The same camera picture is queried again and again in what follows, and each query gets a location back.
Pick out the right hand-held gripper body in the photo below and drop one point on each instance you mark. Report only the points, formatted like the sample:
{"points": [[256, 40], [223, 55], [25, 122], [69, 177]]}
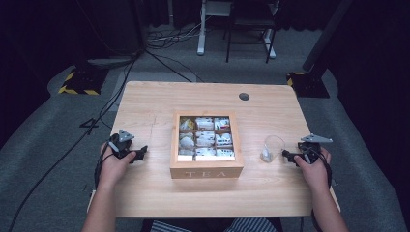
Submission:
{"points": [[311, 146]]}

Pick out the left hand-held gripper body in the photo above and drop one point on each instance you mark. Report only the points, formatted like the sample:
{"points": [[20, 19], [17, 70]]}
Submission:
{"points": [[122, 143]]}

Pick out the clear glass cup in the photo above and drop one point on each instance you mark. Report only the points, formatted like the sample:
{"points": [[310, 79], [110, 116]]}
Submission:
{"points": [[273, 146]]}

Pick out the wooden tea box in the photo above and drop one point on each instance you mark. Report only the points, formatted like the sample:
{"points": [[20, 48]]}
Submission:
{"points": [[206, 171]]}

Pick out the person's right hand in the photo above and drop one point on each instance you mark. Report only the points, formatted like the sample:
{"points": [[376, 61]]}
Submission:
{"points": [[314, 172]]}

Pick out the person's left hand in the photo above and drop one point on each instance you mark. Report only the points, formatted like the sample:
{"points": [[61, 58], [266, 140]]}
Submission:
{"points": [[114, 167]]}

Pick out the stand base with striped tape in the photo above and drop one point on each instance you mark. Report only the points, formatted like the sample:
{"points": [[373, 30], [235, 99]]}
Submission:
{"points": [[83, 80], [307, 84]]}

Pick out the assorted tea bags in compartments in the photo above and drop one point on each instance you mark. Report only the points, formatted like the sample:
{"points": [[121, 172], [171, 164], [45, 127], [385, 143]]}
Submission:
{"points": [[206, 138]]}

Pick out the person's striped clothing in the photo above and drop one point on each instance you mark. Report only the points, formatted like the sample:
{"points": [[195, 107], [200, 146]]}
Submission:
{"points": [[251, 225]]}

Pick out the dark slanted stand pole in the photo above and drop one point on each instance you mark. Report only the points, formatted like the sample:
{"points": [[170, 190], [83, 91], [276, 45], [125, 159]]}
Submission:
{"points": [[325, 35]]}

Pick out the black chair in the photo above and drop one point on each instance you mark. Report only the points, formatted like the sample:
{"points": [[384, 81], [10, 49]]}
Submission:
{"points": [[249, 22]]}

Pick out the white desk frame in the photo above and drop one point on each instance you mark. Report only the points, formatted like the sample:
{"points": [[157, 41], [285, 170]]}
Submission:
{"points": [[201, 38]]}

